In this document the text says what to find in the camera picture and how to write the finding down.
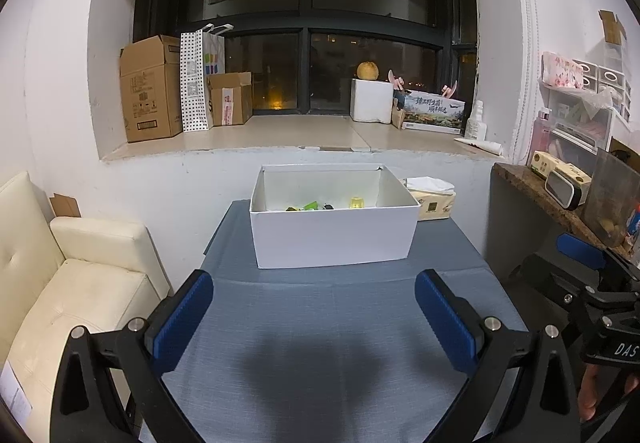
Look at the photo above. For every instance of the clear plastic drawer unit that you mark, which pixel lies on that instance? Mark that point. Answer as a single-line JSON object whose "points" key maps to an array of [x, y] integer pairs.
{"points": [[580, 133]]}

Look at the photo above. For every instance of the pink bottle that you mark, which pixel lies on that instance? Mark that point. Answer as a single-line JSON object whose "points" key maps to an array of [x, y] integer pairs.
{"points": [[540, 133]]}

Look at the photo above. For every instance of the yellow jelly cup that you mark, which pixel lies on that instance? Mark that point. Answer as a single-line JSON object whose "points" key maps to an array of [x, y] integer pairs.
{"points": [[356, 202]]}

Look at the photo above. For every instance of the small brown cardboard box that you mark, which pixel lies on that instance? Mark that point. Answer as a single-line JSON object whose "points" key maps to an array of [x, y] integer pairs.
{"points": [[230, 100]]}

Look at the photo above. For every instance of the person's right hand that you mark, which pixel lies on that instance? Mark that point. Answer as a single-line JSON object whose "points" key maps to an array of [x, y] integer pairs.
{"points": [[589, 393]]}

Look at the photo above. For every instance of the white paper label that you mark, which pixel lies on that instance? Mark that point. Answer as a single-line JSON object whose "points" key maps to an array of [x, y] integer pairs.
{"points": [[12, 388]]}

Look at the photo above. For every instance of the pink slipper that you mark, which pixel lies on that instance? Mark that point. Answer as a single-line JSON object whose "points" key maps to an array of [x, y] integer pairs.
{"points": [[396, 80], [450, 90]]}

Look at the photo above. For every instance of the flat cardboard sheet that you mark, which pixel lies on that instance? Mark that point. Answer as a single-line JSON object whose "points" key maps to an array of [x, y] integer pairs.
{"points": [[65, 205]]}

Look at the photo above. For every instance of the cardboard piece on wall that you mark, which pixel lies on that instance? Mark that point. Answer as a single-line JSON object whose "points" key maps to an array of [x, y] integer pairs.
{"points": [[612, 28]]}

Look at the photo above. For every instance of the white foam box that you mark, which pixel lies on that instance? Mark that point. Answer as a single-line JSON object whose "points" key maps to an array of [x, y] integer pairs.
{"points": [[370, 100]]}

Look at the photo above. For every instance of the pink floral pack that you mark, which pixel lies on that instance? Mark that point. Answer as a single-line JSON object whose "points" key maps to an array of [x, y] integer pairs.
{"points": [[562, 70]]}

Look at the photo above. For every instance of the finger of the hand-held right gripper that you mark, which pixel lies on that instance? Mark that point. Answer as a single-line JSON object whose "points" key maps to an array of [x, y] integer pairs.
{"points": [[555, 278], [582, 250]]}

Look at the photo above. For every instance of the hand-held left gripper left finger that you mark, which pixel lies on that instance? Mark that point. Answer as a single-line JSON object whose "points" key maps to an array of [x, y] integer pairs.
{"points": [[182, 318]]}

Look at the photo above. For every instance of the large brown cardboard box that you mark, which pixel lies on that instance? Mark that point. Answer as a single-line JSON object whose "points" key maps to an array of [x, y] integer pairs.
{"points": [[150, 88]]}

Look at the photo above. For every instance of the grey blue tablecloth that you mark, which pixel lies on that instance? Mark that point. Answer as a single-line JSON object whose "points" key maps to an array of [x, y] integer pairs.
{"points": [[310, 313]]}

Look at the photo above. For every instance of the dotted white paper bag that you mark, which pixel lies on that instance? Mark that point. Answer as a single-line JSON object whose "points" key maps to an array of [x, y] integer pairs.
{"points": [[192, 88]]}

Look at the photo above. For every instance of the cream leather sofa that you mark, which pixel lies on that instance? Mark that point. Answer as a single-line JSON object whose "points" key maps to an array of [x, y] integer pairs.
{"points": [[75, 293]]}

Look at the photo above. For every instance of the clear glass tank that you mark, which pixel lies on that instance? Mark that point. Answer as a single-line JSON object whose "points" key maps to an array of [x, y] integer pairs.
{"points": [[610, 198]]}

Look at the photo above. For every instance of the wide green snack packet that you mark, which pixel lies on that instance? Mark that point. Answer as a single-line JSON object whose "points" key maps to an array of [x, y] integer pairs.
{"points": [[309, 205]]}

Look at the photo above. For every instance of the yellow spotted pack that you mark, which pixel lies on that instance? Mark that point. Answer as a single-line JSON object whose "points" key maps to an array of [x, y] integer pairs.
{"points": [[575, 173]]}

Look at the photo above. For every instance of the white cardboard box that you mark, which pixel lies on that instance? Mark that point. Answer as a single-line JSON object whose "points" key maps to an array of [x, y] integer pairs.
{"points": [[330, 238]]}

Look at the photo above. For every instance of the yellow pomelo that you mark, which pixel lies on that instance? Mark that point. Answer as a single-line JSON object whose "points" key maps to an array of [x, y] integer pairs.
{"points": [[367, 71]]}

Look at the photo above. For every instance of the rolled white paper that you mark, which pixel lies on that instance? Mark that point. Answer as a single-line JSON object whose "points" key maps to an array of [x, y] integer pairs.
{"points": [[477, 145]]}

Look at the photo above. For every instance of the yellow tissue pack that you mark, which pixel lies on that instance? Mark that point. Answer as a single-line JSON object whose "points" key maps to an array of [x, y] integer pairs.
{"points": [[435, 205]]}

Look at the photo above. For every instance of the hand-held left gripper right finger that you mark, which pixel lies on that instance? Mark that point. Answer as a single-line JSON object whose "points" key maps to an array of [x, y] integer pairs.
{"points": [[445, 318]]}

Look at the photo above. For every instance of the yellow green label pack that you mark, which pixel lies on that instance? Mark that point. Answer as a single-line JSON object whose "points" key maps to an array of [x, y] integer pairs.
{"points": [[542, 164]]}

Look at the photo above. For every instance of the brown stone counter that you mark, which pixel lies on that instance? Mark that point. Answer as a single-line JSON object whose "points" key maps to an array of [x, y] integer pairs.
{"points": [[520, 183]]}

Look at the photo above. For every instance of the white spray bottle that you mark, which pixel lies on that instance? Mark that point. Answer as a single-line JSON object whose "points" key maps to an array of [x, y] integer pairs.
{"points": [[476, 125]]}

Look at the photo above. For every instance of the landscape printed carton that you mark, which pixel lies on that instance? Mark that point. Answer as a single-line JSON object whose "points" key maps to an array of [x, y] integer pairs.
{"points": [[430, 113]]}

